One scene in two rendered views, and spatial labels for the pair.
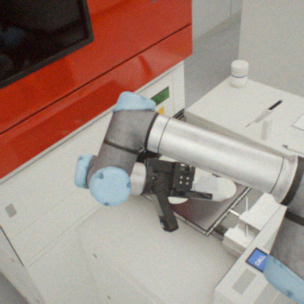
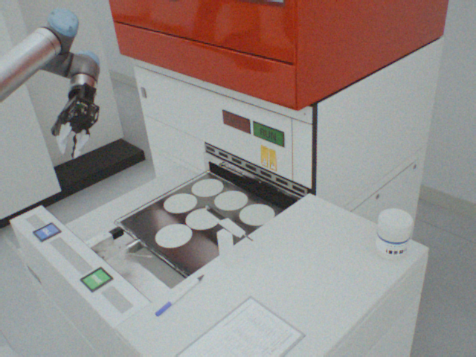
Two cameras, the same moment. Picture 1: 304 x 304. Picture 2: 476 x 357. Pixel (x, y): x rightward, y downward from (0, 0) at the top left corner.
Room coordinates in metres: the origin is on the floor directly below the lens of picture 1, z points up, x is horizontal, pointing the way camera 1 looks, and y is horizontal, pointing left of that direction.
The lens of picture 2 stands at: (1.07, -1.22, 1.70)
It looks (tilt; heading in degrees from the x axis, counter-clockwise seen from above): 32 degrees down; 92
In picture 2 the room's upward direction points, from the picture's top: 5 degrees counter-clockwise
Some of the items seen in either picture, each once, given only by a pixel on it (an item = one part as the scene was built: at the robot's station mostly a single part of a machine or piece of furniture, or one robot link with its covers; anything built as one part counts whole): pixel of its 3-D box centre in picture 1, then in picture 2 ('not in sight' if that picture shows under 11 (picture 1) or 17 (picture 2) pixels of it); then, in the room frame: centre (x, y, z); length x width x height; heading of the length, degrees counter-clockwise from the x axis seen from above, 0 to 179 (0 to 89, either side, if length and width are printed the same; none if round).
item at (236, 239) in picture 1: (238, 240); (97, 243); (0.63, -0.23, 0.89); 0.08 x 0.03 x 0.03; 44
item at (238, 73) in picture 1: (238, 73); (393, 234); (1.37, -0.41, 1.01); 0.07 x 0.07 x 0.10
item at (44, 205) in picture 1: (107, 152); (213, 132); (0.95, 0.15, 1.02); 0.82 x 0.03 x 0.40; 134
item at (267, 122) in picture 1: (263, 121); (230, 236); (1.01, -0.40, 1.03); 0.06 x 0.04 x 0.13; 44
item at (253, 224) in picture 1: (252, 223); (112, 256); (0.68, -0.29, 0.89); 0.08 x 0.03 x 0.03; 44
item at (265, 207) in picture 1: (264, 214); (131, 278); (0.74, -0.34, 0.87); 0.36 x 0.08 x 0.03; 134
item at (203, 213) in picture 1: (195, 174); (204, 217); (0.92, -0.15, 0.90); 0.34 x 0.34 x 0.01; 44
